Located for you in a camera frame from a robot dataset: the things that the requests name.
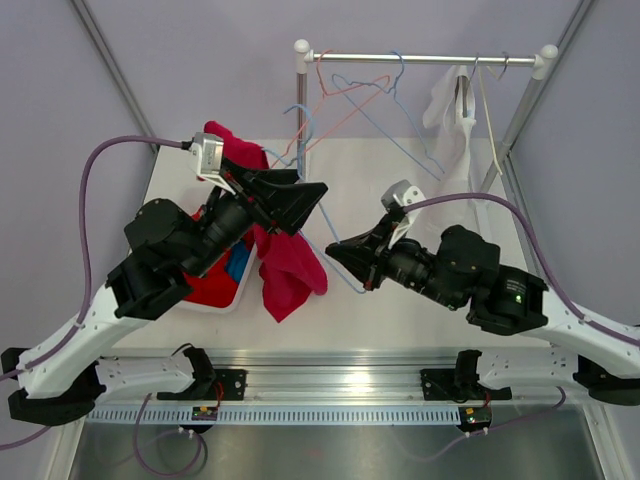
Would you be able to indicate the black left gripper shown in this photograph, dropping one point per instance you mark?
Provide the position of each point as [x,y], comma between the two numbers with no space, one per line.
[276,202]

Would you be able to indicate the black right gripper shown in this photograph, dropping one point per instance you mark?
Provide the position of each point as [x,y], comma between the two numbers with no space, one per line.
[362,254]

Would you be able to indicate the crimson t shirt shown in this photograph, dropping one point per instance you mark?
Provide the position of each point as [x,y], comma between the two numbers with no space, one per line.
[290,270]

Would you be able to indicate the blue t shirt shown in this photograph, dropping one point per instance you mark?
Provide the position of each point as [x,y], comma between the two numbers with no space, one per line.
[237,261]

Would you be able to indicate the red t shirt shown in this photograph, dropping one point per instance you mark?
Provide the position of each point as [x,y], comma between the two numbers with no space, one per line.
[216,289]

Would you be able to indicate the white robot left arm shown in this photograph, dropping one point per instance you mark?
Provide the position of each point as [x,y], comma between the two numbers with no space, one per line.
[167,246]

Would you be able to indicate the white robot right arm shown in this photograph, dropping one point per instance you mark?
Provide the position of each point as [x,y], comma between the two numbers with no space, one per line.
[466,273]

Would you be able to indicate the white t shirt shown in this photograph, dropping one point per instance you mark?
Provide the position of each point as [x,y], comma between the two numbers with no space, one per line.
[452,114]

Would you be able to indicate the white plastic basket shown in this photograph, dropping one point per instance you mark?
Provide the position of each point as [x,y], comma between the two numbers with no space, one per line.
[192,307]

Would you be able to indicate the metal clothes rack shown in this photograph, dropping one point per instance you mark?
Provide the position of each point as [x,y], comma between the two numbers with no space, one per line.
[541,64]

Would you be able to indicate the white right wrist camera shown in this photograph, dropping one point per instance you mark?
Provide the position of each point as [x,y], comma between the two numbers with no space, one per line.
[398,196]

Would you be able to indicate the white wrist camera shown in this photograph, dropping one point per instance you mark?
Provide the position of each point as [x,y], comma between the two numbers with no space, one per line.
[208,162]
[398,196]

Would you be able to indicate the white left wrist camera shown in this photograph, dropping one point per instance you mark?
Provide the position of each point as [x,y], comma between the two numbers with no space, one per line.
[208,162]

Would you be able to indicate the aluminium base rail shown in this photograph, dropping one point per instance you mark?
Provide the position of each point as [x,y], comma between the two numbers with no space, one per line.
[349,377]

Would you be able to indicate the black right mount plate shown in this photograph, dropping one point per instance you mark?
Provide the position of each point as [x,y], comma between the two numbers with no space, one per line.
[438,384]

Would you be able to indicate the black mount plate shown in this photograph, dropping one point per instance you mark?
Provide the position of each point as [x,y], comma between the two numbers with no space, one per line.
[224,384]
[438,384]

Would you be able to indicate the white slotted cable duct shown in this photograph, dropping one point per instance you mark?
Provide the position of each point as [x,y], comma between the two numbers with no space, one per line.
[278,415]

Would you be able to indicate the cream wire hanger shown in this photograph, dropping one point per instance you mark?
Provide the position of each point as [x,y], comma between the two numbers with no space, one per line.
[490,125]

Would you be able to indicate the black left mount plate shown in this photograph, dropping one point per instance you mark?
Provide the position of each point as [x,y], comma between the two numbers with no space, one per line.
[224,384]

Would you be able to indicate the grey wire hanger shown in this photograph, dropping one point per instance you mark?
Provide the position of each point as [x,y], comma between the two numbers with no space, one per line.
[492,67]

